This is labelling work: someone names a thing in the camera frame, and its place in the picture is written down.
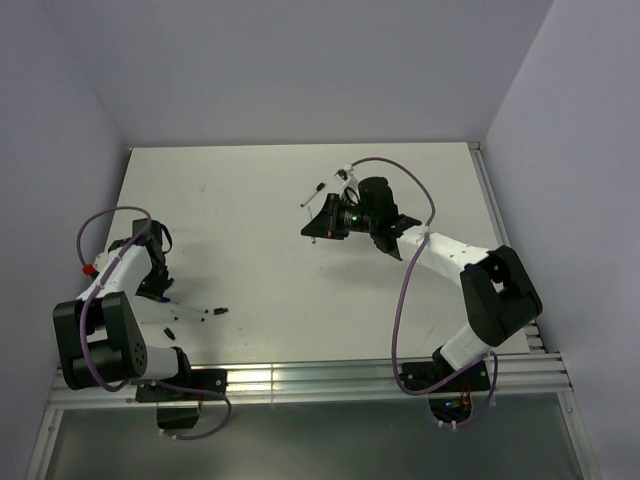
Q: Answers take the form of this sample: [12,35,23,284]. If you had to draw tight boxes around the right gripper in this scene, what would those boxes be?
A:
[302,193,378,240]

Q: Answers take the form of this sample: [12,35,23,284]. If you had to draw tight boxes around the white pen black tip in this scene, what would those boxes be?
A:
[299,190,319,208]

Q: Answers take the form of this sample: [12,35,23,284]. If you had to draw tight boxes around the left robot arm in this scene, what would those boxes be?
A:
[52,218,195,399]

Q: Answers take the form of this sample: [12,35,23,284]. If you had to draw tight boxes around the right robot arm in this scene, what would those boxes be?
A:
[301,170,543,392]

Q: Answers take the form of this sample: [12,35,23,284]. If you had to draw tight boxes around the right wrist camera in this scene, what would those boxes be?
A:
[334,164,359,204]

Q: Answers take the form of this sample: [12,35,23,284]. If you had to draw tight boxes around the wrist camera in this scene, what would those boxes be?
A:
[82,252,108,278]
[334,164,359,204]

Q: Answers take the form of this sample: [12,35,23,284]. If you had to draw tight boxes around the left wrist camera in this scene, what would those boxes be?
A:
[82,252,108,278]

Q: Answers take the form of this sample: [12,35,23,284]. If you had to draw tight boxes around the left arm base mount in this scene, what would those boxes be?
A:
[134,368,232,436]

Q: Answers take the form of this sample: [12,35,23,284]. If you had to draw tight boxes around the aluminium side rail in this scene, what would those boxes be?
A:
[467,142,548,354]

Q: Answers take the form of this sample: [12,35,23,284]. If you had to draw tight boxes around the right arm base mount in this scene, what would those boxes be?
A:
[400,360,497,431]

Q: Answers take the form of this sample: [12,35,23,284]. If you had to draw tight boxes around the aluminium front rail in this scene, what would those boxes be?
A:
[46,354,573,410]

